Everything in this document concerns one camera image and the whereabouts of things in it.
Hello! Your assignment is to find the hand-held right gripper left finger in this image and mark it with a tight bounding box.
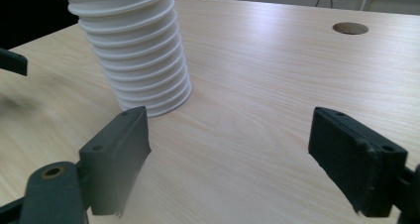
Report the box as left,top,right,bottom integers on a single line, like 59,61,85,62
78,105,153,217

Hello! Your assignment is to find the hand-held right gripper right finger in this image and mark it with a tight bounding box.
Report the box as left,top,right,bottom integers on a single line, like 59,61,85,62
307,106,409,218

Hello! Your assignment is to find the stack of white cups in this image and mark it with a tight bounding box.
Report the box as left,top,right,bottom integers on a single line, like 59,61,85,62
56,0,193,118

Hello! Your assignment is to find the black curtain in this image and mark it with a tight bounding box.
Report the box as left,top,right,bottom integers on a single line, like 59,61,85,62
0,0,217,51

